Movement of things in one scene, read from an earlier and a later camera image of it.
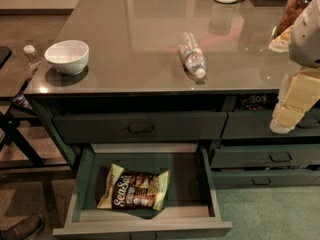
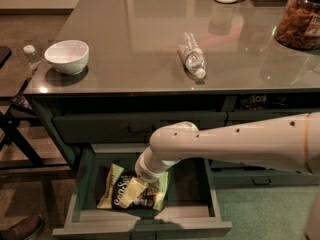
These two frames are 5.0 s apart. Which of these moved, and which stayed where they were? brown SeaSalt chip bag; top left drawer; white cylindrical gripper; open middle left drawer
Moved: white cylindrical gripper
Stayed: top left drawer; open middle left drawer; brown SeaSalt chip bag
